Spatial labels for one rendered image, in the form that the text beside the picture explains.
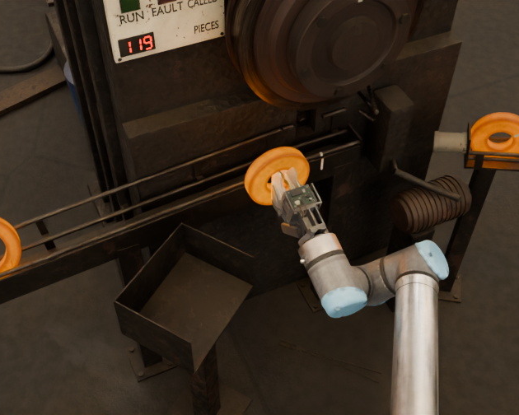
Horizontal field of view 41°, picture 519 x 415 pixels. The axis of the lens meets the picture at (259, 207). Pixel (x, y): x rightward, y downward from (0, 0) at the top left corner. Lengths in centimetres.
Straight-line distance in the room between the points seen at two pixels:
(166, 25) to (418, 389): 91
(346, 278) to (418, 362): 24
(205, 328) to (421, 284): 52
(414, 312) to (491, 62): 227
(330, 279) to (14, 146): 190
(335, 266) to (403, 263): 14
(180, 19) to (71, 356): 122
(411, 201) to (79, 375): 116
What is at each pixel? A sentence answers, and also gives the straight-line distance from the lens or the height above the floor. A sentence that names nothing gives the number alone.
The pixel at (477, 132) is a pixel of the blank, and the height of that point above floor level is 73.
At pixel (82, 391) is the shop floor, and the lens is 228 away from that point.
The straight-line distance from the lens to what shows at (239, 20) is 149.
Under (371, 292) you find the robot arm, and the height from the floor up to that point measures 75.
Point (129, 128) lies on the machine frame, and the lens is 169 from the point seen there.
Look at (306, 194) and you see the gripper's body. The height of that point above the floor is 88.
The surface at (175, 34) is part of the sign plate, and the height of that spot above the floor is 110.
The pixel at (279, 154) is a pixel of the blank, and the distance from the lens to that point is 156.
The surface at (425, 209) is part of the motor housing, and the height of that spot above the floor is 51.
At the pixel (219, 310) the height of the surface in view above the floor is 60.
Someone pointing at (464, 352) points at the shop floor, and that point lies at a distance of 238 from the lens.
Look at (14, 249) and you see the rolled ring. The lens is 175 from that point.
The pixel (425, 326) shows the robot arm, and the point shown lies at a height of 85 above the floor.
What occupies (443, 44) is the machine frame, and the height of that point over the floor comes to 87.
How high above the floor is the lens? 199
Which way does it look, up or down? 49 degrees down
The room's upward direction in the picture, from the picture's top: 1 degrees clockwise
